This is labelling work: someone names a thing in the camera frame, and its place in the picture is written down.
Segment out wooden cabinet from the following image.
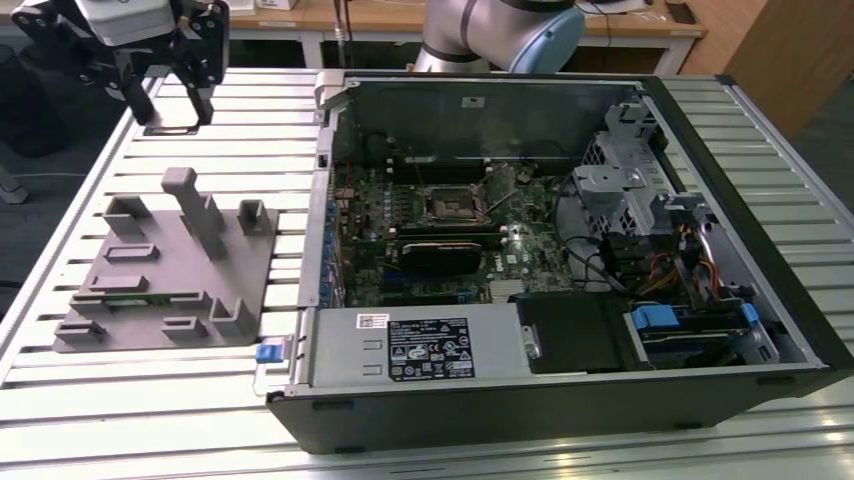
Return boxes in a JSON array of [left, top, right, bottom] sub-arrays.
[[680, 0, 854, 140]]

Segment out metal socket cover frame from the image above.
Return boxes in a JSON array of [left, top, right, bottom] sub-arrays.
[[472, 164, 523, 215]]

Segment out black PC case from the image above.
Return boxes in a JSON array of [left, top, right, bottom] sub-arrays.
[[264, 69, 854, 456]]

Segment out orange yellow wire bundle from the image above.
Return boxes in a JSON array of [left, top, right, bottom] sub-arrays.
[[643, 223, 728, 304]]

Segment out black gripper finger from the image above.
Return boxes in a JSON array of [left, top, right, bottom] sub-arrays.
[[10, 0, 156, 126], [169, 0, 232, 126]]

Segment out grey power supply unit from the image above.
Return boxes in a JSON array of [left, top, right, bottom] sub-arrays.
[[306, 305, 536, 390]]

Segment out thin metal locking lever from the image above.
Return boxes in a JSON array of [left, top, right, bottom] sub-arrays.
[[409, 147, 428, 192]]

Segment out green motherboard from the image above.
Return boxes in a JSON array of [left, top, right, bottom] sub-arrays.
[[329, 158, 580, 309]]

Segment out black plastic shroud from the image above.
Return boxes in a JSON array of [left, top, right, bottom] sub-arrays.
[[513, 293, 643, 375]]

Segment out black expansion slot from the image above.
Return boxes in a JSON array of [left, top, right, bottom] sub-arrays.
[[381, 292, 483, 307]]

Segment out grey case release latch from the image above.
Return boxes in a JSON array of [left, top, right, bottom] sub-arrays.
[[312, 71, 349, 109]]

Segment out grey metal stand foot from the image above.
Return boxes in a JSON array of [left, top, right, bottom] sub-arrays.
[[0, 162, 32, 205]]

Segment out black graphics card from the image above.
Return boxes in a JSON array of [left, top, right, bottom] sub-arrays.
[[397, 240, 483, 275]]

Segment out hard disk in blue carrier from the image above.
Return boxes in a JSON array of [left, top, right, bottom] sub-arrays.
[[624, 302, 747, 372]]

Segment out grey parts rack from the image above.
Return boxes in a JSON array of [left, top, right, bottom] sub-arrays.
[[50, 167, 281, 355]]

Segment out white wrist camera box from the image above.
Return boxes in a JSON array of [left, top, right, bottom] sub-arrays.
[[70, 0, 176, 47]]

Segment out wooden desk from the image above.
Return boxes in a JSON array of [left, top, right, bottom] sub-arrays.
[[0, 0, 709, 76]]

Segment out silver metal drive cage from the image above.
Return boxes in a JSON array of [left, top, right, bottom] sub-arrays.
[[569, 97, 675, 239]]

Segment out CPU socket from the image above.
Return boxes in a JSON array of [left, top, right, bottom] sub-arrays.
[[416, 182, 495, 224]]

